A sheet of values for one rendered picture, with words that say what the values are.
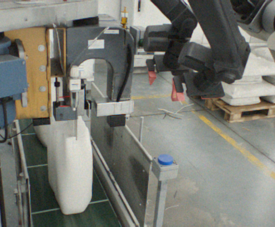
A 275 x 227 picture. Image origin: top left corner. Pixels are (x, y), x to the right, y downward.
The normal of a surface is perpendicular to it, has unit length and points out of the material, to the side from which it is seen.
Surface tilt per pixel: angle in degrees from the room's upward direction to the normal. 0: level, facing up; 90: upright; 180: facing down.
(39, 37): 90
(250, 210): 0
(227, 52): 136
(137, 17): 90
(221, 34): 143
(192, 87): 45
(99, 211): 0
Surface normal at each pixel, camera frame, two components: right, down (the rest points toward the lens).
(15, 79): 0.72, 0.33
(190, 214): 0.07, -0.91
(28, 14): 0.86, 0.26
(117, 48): 0.36, 0.40
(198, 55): 0.14, -0.12
